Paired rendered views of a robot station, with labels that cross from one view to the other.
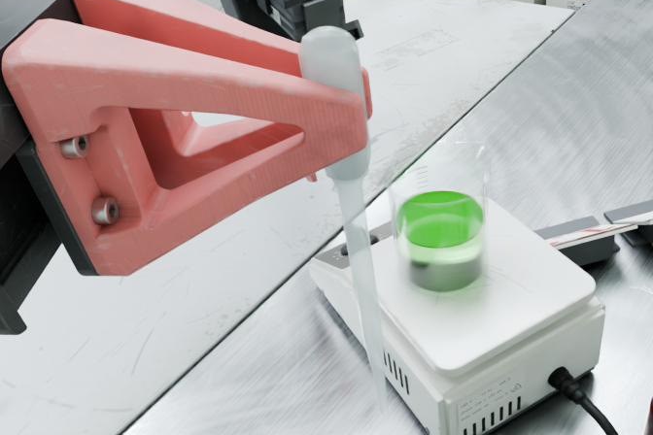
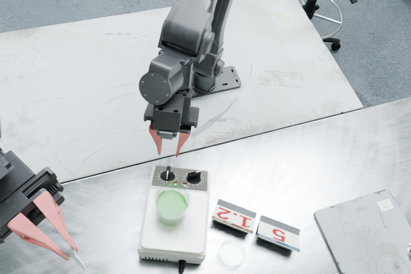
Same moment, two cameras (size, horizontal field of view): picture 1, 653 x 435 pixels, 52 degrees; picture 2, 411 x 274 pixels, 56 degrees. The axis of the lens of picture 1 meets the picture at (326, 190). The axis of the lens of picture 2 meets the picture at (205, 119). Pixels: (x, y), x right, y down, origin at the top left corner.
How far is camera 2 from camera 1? 46 cm
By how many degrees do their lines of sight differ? 24
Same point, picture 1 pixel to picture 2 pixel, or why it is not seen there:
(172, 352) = (97, 164)
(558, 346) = (182, 257)
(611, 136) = (300, 185)
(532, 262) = (194, 231)
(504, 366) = (162, 252)
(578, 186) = (266, 197)
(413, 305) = (151, 219)
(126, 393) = (76, 169)
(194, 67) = (39, 238)
